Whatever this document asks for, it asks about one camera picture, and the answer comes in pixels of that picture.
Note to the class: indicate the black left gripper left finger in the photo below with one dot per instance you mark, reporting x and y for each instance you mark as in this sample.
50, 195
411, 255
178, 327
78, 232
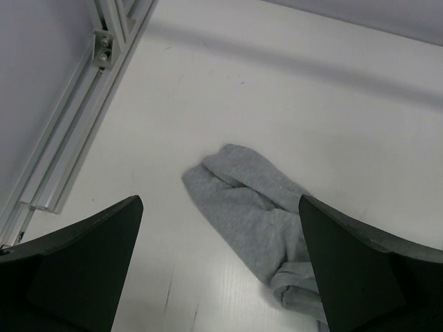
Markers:
71, 279

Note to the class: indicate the aluminium frame left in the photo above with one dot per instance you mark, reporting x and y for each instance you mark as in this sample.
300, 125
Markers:
60, 63

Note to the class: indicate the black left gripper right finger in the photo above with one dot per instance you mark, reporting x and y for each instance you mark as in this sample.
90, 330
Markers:
369, 279

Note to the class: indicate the grey tank top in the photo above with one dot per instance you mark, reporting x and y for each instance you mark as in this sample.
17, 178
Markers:
254, 208

